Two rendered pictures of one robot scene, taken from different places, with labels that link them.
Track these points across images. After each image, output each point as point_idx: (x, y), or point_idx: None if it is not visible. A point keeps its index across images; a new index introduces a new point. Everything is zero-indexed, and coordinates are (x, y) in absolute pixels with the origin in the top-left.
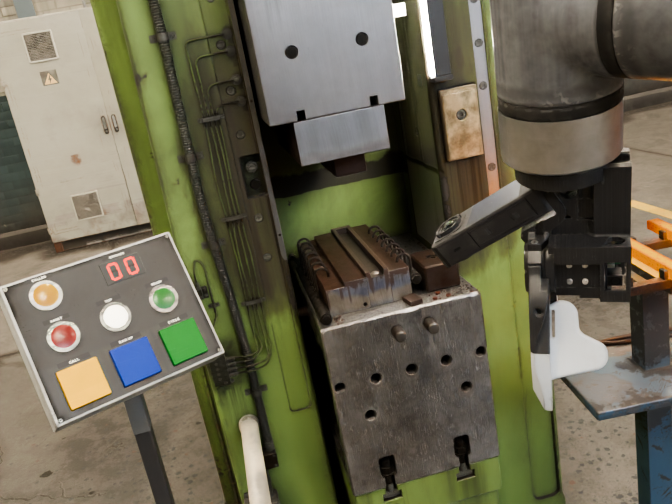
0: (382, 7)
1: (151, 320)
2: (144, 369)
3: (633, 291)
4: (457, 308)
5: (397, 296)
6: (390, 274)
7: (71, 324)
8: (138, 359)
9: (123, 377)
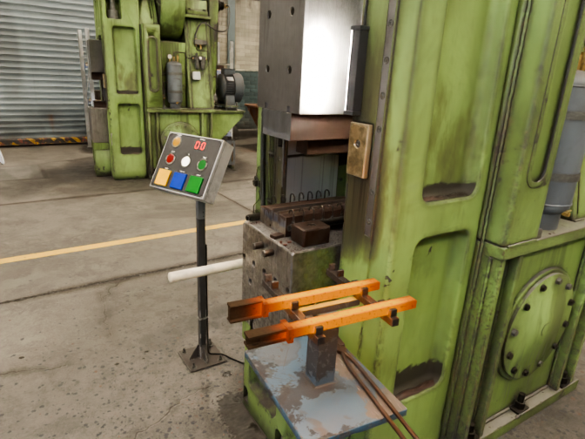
0: (299, 52)
1: (192, 170)
2: (177, 185)
3: (272, 293)
4: (282, 254)
5: (279, 231)
6: (279, 216)
7: (174, 155)
8: (178, 180)
9: (171, 183)
